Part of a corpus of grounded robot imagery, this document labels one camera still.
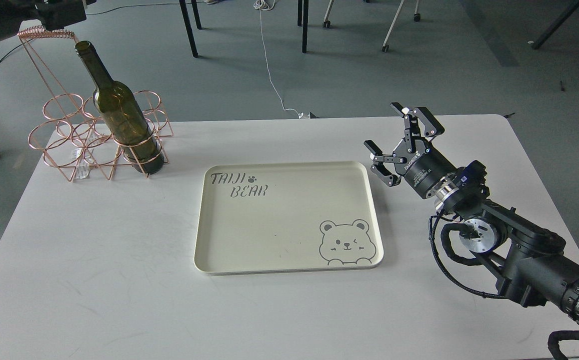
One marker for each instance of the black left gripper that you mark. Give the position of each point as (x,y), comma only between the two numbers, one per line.
(53,14)

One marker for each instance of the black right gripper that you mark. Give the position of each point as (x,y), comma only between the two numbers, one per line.
(422,170)

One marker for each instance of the dark green wine bottle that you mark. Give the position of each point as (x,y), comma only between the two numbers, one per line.
(121,113)

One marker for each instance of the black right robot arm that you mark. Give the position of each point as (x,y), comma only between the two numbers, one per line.
(528,261)

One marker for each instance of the white chair base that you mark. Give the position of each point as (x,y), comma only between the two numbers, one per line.
(378,24)

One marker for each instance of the cream bear tray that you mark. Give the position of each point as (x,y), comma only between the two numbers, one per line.
(287,217)

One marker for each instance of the black table leg right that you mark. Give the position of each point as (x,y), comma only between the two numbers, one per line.
(303,22)

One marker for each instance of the black table leg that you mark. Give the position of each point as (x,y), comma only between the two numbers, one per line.
(303,22)
(188,23)

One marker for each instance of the dark table leg far right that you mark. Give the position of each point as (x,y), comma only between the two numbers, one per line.
(556,24)

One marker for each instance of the copper wire bottle rack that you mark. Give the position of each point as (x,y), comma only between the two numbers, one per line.
(74,138)

